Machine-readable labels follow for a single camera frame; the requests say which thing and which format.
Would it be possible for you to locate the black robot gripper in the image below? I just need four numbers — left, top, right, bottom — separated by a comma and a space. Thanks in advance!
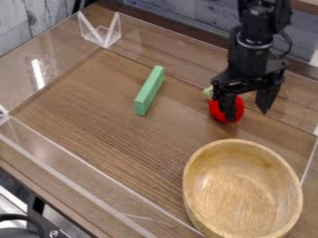
210, 27, 290, 122

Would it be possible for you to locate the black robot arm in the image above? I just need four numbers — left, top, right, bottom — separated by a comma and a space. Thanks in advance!
208, 0, 291, 123

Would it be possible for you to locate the green rectangular block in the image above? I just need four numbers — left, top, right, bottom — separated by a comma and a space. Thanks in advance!
133, 66, 166, 116

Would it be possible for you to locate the wooden bowl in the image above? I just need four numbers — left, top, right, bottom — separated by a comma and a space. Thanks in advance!
183, 139, 303, 238

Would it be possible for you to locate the clear acrylic enclosure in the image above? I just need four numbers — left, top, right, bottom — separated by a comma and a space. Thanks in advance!
0, 6, 318, 238

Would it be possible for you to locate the black table leg bracket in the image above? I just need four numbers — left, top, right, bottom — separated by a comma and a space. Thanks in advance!
27, 196, 71, 238

